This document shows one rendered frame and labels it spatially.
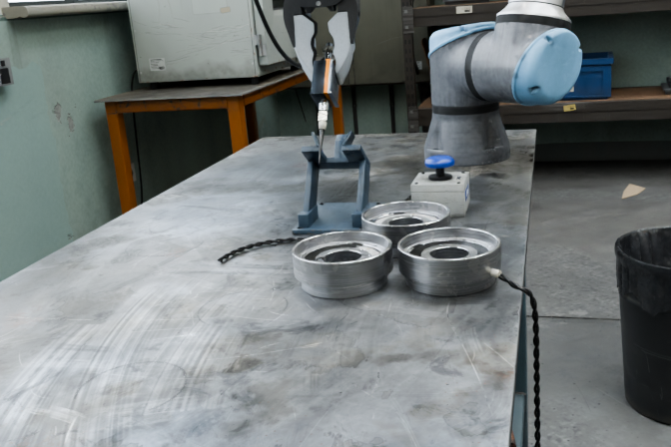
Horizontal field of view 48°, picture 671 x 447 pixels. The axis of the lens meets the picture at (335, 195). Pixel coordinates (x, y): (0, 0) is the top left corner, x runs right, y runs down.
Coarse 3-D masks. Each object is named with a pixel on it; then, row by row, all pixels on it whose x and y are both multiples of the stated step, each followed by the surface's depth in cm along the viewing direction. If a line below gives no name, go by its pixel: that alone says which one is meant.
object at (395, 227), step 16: (384, 208) 93; (400, 208) 94; (416, 208) 94; (432, 208) 92; (368, 224) 86; (384, 224) 85; (400, 224) 91; (416, 224) 84; (432, 224) 85; (448, 224) 87
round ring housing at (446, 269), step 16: (400, 240) 79; (416, 240) 81; (464, 240) 81; (480, 240) 80; (496, 240) 77; (400, 256) 76; (416, 256) 74; (432, 256) 79; (448, 256) 80; (464, 256) 76; (480, 256) 73; (496, 256) 75; (400, 272) 77; (416, 272) 74; (432, 272) 73; (448, 272) 73; (464, 272) 73; (480, 272) 73; (416, 288) 76; (432, 288) 74; (448, 288) 74; (464, 288) 74; (480, 288) 74
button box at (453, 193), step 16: (416, 176) 104; (432, 176) 102; (448, 176) 101; (464, 176) 102; (416, 192) 100; (432, 192) 99; (448, 192) 99; (464, 192) 99; (448, 208) 99; (464, 208) 99
